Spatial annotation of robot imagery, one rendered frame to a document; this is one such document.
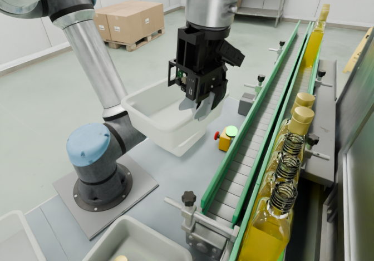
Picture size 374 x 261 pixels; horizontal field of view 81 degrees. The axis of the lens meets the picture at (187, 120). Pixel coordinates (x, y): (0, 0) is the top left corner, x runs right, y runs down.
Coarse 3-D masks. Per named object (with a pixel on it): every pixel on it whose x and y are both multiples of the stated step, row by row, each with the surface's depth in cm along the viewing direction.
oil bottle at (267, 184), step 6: (270, 174) 38; (264, 180) 38; (270, 180) 37; (294, 180) 37; (264, 186) 37; (270, 186) 36; (294, 186) 36; (264, 192) 37; (270, 192) 36; (258, 198) 38; (252, 210) 48
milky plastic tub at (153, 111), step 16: (128, 96) 52; (144, 96) 55; (160, 96) 59; (176, 96) 64; (128, 112) 52; (144, 112) 57; (160, 112) 59; (176, 112) 59; (144, 128) 50; (160, 128) 43; (176, 128) 43; (192, 128) 49; (160, 144) 48; (176, 144) 48
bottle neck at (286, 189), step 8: (280, 184) 30; (288, 184) 30; (272, 192) 31; (280, 192) 32; (288, 192) 31; (296, 192) 29; (272, 200) 31; (280, 200) 29; (288, 200) 29; (272, 208) 31; (280, 208) 30; (288, 208) 30; (280, 216) 31
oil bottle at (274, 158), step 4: (276, 152) 42; (272, 156) 42; (276, 156) 41; (272, 160) 41; (276, 160) 41; (300, 160) 41; (268, 164) 42; (272, 164) 41; (276, 164) 40; (268, 168) 41; (272, 168) 41; (300, 168) 40; (296, 176) 39; (296, 180) 39
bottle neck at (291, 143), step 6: (288, 138) 38; (294, 138) 39; (300, 138) 38; (288, 144) 38; (294, 144) 37; (300, 144) 37; (282, 150) 40; (288, 150) 38; (294, 150) 38; (300, 150) 38
